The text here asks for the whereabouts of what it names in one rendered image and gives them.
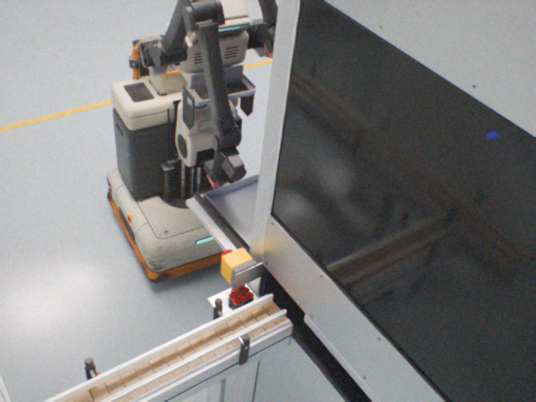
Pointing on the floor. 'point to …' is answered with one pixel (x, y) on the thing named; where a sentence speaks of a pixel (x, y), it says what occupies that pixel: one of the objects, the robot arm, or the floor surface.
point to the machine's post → (272, 144)
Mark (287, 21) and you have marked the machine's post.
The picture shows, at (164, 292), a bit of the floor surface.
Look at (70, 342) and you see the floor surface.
